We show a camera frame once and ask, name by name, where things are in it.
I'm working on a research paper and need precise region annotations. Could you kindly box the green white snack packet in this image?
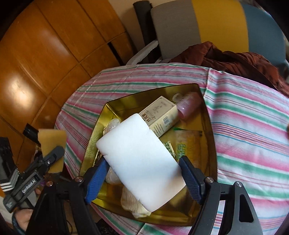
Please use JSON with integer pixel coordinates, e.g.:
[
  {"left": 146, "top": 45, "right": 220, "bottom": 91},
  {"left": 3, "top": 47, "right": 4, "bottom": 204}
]
[{"left": 174, "top": 128, "right": 202, "bottom": 168}]

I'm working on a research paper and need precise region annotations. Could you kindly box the beige ointment box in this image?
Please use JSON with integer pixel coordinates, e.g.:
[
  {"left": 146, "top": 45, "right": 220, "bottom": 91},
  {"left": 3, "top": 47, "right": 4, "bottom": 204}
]
[{"left": 139, "top": 96, "right": 179, "bottom": 137}]

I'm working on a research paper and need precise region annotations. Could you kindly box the gold tray box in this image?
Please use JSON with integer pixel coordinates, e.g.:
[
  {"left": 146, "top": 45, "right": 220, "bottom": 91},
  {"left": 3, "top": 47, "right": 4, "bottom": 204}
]
[{"left": 79, "top": 83, "right": 219, "bottom": 227}]

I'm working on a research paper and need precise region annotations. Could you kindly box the white foam block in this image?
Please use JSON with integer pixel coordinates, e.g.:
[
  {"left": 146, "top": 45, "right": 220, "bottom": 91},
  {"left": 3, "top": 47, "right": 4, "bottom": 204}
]
[{"left": 96, "top": 114, "right": 185, "bottom": 212}]

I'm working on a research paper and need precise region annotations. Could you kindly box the striped bed sheet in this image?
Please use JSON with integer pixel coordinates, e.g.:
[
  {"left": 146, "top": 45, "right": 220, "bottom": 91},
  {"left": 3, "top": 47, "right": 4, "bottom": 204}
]
[{"left": 55, "top": 63, "right": 288, "bottom": 234}]

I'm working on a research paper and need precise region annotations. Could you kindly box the dark red blanket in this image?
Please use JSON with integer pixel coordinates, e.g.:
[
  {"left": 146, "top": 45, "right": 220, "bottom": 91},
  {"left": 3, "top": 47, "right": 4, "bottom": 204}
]
[{"left": 170, "top": 41, "right": 288, "bottom": 97}]

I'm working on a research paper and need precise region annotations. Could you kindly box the yellow sponge block small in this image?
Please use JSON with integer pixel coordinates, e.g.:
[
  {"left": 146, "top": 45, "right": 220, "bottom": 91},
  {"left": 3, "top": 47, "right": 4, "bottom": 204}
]
[{"left": 38, "top": 129, "right": 67, "bottom": 173}]

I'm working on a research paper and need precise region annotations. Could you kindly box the wooden wardrobe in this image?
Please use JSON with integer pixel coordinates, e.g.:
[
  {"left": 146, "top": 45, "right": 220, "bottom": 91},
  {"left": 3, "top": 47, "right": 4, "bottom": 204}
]
[{"left": 1, "top": 1, "right": 134, "bottom": 170}]

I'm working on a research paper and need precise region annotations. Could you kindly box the cream sock in tray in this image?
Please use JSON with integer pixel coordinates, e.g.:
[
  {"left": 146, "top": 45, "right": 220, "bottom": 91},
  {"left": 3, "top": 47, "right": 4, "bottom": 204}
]
[{"left": 120, "top": 187, "right": 151, "bottom": 218}]

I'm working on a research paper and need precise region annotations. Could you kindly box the person's left hand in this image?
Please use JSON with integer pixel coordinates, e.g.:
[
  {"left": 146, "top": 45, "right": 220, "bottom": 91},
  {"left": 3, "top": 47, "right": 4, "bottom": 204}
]
[{"left": 12, "top": 187, "right": 41, "bottom": 234}]

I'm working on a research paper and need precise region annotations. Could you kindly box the green essential oil box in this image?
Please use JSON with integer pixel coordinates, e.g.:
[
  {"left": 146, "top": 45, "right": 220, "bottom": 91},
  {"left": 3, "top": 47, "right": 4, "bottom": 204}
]
[{"left": 164, "top": 141, "right": 177, "bottom": 160}]

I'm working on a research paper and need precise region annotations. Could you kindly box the grey yellow blue chair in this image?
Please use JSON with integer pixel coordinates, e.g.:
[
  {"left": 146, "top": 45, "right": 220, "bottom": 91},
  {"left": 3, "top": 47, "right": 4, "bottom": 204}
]
[{"left": 128, "top": 1, "right": 288, "bottom": 68}]

